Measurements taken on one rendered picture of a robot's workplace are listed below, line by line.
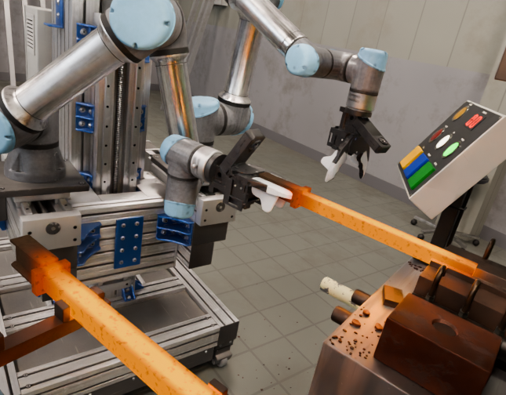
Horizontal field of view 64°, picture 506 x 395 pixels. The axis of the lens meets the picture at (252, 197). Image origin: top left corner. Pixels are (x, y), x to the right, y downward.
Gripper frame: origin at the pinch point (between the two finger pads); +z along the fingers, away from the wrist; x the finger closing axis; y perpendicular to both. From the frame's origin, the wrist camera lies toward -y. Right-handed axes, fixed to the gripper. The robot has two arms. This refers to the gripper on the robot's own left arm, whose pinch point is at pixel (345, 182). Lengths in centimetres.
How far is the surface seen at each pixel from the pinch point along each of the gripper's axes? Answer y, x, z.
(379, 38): 213, -274, -52
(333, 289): -7.8, 2.8, 30.5
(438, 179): -22.4, -5.1, -8.9
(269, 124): 354, -273, 74
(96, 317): -29, 78, 0
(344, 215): -27.9, 35.0, -7.1
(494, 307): -54, 34, -6
